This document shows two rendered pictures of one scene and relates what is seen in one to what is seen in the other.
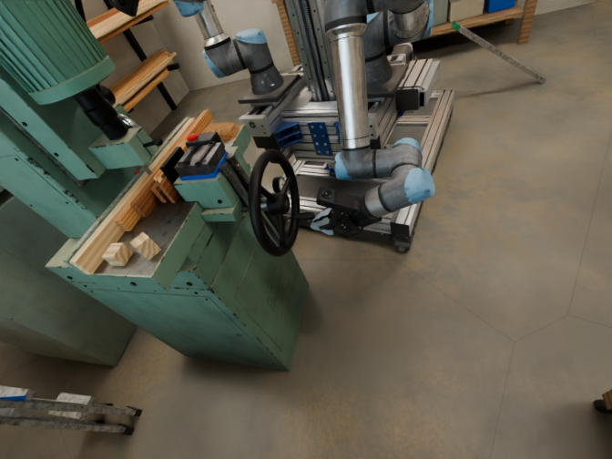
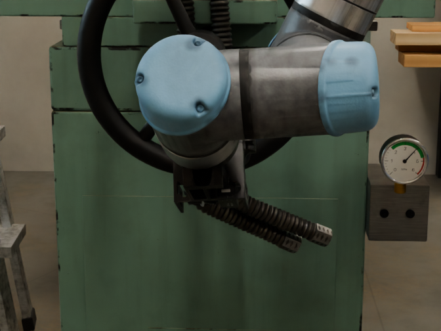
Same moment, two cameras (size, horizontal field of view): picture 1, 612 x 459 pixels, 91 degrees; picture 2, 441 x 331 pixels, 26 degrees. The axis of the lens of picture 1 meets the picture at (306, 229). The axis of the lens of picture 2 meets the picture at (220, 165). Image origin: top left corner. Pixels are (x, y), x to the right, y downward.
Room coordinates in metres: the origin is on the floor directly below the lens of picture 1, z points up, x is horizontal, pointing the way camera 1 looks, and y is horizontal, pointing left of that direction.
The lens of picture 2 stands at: (0.18, -0.97, 0.96)
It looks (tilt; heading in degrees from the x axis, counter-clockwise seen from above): 14 degrees down; 64
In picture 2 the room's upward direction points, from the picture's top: straight up
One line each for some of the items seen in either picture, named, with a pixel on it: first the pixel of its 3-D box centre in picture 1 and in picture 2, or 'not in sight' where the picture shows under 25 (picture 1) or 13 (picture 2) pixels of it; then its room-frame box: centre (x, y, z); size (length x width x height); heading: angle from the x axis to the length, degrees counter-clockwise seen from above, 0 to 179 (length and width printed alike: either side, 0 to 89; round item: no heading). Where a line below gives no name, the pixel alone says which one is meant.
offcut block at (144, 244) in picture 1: (146, 246); not in sight; (0.54, 0.34, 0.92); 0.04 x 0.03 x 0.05; 123
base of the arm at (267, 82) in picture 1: (264, 76); not in sight; (1.46, -0.09, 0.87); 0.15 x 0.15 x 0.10
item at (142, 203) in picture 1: (162, 179); not in sight; (0.80, 0.32, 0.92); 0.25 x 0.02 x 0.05; 152
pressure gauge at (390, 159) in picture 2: (279, 187); (402, 165); (0.93, 0.03, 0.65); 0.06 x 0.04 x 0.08; 152
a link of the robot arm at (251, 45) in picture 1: (252, 48); not in sight; (1.46, -0.08, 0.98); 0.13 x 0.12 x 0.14; 86
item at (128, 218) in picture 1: (173, 160); not in sight; (0.89, 0.30, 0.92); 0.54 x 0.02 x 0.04; 152
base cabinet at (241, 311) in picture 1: (216, 283); (218, 281); (0.86, 0.45, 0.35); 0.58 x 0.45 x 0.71; 62
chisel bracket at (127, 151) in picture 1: (126, 150); not in sight; (0.82, 0.36, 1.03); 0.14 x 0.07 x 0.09; 62
